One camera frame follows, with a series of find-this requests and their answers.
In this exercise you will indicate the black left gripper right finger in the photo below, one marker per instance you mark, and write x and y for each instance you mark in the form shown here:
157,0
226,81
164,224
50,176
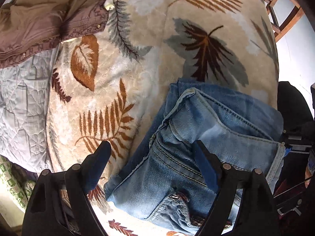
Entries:
257,214

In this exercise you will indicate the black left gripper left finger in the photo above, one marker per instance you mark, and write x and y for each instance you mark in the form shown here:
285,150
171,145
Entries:
59,204

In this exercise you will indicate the light blue denim jeans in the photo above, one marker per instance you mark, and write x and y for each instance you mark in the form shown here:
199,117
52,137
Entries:
176,173

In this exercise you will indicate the green patterned cloth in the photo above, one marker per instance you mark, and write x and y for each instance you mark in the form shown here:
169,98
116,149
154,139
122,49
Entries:
18,181

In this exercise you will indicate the grey quilted pillow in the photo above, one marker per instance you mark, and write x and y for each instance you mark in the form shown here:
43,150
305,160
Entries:
25,90

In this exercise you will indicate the cream leaf-pattern blanket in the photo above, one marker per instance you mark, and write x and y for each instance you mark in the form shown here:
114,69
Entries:
110,86

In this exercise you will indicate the brown ruffled garment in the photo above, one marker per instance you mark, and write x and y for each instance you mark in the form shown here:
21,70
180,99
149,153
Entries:
32,26

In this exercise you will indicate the wooden chair frame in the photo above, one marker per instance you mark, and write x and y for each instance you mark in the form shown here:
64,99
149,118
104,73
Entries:
284,14

